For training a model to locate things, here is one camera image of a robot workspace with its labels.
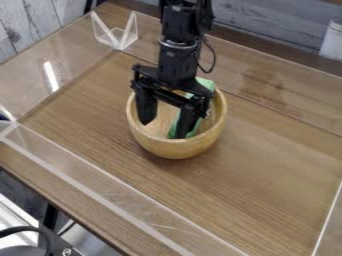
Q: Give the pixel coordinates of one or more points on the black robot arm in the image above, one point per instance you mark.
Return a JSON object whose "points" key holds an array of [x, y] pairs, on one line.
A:
{"points": [[171, 81]]}

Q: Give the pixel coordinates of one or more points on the clear acrylic tray barrier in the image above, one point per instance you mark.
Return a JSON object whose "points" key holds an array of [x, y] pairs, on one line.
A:
{"points": [[254, 188]]}

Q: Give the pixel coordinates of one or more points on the brown wooden bowl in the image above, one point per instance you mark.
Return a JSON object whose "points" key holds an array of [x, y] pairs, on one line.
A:
{"points": [[151, 136]]}

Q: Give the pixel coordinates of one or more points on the black table leg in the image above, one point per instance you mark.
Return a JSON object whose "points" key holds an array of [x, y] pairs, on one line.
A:
{"points": [[51, 215]]}

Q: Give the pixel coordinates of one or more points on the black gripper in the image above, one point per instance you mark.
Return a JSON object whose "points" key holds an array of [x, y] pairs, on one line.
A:
{"points": [[186, 95]]}

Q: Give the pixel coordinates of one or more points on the black metal bracket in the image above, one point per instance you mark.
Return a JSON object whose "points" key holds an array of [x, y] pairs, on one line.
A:
{"points": [[60, 247]]}

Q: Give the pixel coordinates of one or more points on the green rectangular block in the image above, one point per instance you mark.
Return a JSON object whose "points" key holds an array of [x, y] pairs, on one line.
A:
{"points": [[210, 85]]}

